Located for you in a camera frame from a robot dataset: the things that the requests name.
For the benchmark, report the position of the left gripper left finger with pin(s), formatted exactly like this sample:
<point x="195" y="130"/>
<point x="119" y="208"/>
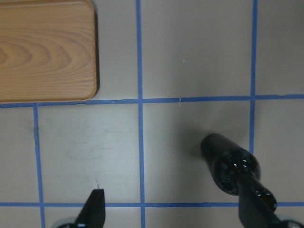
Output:
<point x="93" y="213"/>

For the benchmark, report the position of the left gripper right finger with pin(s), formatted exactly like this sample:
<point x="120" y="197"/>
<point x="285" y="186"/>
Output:
<point x="257" y="204"/>

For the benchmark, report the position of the dark wine bottle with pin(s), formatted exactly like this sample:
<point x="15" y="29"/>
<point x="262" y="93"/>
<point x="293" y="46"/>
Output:
<point x="226" y="161"/>

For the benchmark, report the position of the wooden tray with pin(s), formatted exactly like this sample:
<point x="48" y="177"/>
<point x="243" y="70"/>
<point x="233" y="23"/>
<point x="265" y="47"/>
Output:
<point x="48" y="51"/>

